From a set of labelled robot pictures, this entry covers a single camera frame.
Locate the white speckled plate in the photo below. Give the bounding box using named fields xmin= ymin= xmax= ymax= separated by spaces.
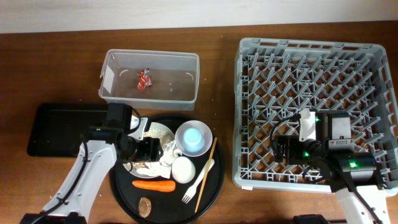
xmin=123 ymin=123 xmax=175 ymax=179

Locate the white napkin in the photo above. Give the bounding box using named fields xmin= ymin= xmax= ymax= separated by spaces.
xmin=133 ymin=140 xmax=182 ymax=179

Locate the white cup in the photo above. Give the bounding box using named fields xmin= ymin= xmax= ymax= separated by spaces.
xmin=172 ymin=156 xmax=196 ymax=184

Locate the red snack wrapper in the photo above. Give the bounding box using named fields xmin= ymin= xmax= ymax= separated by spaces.
xmin=137 ymin=68 xmax=152 ymax=90

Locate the light blue cup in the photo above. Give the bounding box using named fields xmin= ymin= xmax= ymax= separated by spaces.
xmin=183 ymin=128 xmax=205 ymax=152

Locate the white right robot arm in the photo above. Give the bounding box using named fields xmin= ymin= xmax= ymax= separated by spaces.
xmin=269 ymin=109 xmax=390 ymax=223

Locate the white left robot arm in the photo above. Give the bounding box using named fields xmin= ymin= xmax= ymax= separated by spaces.
xmin=21 ymin=103 xmax=163 ymax=223

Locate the grey dishwasher rack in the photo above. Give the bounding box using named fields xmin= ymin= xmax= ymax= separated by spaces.
xmin=232 ymin=37 xmax=397 ymax=197

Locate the black round tray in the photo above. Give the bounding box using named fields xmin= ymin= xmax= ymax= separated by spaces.
xmin=109 ymin=113 xmax=226 ymax=224

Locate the orange carrot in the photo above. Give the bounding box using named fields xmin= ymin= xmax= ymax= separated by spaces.
xmin=132 ymin=180 xmax=176 ymax=192

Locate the brown cookie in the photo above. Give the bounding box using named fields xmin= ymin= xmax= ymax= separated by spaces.
xmin=138 ymin=197 xmax=152 ymax=218

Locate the white plastic fork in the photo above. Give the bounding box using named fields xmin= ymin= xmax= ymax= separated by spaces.
xmin=182 ymin=159 xmax=215 ymax=203

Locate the wooden chopstick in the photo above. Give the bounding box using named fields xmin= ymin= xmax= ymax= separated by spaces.
xmin=195 ymin=137 xmax=218 ymax=213

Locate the clear plastic bin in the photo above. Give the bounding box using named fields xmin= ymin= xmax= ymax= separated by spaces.
xmin=98 ymin=49 xmax=200 ymax=111

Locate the black rectangular tray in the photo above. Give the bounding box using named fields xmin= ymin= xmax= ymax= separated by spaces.
xmin=27 ymin=103 xmax=108 ymax=157

